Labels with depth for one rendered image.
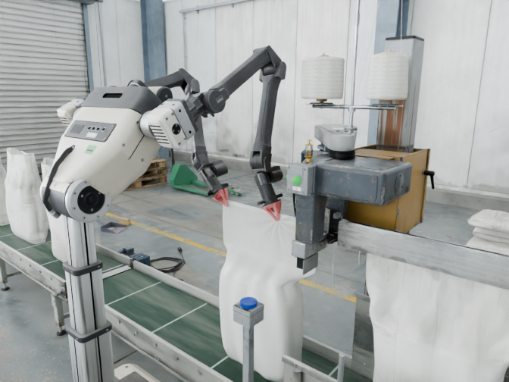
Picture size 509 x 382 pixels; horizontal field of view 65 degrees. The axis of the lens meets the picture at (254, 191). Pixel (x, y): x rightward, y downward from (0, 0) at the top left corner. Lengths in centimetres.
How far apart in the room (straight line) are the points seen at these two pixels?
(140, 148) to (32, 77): 746
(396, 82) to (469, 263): 62
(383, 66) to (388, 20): 488
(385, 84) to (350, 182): 40
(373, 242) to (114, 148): 91
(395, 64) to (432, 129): 506
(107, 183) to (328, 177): 73
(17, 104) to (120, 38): 266
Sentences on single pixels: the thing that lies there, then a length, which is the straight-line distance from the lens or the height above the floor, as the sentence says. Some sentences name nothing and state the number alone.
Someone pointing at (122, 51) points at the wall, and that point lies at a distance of 982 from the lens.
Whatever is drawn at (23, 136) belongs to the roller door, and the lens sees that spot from 873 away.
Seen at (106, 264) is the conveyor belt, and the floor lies 38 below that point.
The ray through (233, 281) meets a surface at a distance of 175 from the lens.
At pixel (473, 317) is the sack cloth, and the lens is 138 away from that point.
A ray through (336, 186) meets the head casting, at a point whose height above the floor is 127.
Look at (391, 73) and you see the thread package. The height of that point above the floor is 162.
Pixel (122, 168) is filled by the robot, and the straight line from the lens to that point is 140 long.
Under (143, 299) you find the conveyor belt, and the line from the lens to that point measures 249.
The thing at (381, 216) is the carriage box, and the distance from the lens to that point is 153.
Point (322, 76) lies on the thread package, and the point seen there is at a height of 161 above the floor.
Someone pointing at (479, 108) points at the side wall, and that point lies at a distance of 636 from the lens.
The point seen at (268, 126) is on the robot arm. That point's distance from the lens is 161.
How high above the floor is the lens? 154
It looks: 13 degrees down
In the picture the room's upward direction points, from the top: straight up
